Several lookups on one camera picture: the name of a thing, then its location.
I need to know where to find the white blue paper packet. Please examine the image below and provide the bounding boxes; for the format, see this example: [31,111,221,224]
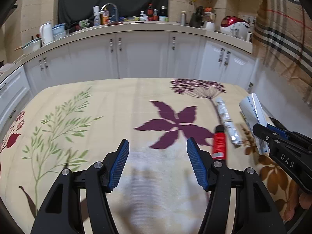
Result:
[239,93,270,155]

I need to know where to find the white kitchen cabinets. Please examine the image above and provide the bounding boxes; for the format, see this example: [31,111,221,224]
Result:
[1,31,255,126]

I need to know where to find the red black tube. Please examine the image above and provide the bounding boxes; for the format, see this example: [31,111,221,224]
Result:
[212,125,227,161]

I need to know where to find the crumpled grey foil wrapper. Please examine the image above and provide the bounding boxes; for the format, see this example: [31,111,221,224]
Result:
[216,97,243,147]

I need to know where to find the plaid beige scarf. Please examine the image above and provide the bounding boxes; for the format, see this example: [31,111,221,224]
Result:
[252,0,311,106]

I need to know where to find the red white rice cooker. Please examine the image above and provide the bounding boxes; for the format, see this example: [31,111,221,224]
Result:
[220,16,250,41]

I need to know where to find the white blender jug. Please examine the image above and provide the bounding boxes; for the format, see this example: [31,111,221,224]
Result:
[203,7,216,31]

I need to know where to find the black knife block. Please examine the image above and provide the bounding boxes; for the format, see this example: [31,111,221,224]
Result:
[189,6,205,28]

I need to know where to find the steel thermos bottle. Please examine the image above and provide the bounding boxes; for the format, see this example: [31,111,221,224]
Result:
[180,11,186,25]

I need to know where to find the orange dish soap bottle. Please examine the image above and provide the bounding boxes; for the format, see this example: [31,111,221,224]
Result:
[102,6,109,25]

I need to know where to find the chrome faucet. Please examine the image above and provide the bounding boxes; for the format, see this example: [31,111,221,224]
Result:
[100,3,119,24]

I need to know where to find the white electric kettle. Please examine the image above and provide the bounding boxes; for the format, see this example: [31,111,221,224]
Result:
[39,22,53,47]

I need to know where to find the dark jar green label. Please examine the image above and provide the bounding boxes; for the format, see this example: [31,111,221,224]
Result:
[159,6,168,22]

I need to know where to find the dark sauce bottle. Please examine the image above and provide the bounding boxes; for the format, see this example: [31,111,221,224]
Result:
[147,3,154,21]

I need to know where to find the white spray bottle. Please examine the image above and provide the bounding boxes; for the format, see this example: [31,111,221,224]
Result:
[93,6,101,27]

